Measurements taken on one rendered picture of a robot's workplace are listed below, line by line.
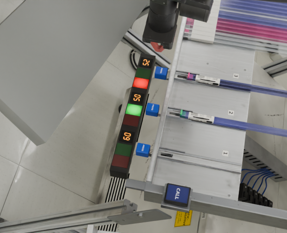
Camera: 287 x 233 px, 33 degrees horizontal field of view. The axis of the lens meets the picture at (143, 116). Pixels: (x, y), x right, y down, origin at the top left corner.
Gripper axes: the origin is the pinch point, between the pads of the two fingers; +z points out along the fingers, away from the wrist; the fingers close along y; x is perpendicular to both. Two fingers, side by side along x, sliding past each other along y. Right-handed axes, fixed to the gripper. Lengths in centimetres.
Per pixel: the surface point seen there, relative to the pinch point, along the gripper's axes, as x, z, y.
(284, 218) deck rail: -33.7, 7.0, -31.9
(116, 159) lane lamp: 4.2, 10.3, -25.2
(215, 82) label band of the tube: -14.9, 8.0, -0.8
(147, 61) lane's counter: 2.9, 10.5, 3.4
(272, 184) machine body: -42, 55, -3
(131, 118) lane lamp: 3.2, 10.4, -13.9
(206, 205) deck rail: -17.3, 8.6, -32.1
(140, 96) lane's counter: 2.4, 10.4, -7.5
